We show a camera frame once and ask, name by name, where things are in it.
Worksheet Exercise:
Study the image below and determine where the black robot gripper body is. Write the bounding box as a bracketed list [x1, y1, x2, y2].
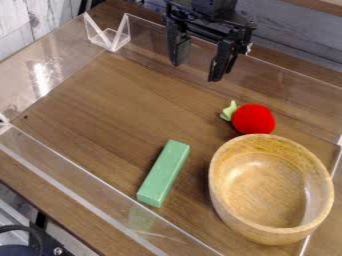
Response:
[164, 0, 256, 54]

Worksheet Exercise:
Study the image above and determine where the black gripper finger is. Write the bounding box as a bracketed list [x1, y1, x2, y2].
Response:
[167, 20, 191, 66]
[208, 39, 237, 82]

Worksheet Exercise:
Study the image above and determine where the red plush tomato toy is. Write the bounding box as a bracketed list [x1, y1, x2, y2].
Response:
[219, 101, 276, 134]

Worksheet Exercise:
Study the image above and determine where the green rectangular block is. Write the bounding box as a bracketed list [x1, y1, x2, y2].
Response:
[136, 140, 189, 208]

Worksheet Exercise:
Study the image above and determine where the wooden bowl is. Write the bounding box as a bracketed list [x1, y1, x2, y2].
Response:
[208, 134, 334, 245]

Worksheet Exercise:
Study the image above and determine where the clear acrylic corner bracket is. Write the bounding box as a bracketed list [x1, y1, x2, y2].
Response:
[82, 13, 131, 52]

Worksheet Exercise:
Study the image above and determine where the clear acrylic barrier wall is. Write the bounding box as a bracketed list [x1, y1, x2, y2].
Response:
[0, 10, 342, 256]

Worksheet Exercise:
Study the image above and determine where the black cable and equipment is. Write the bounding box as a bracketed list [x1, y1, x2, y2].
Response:
[0, 223, 76, 256]

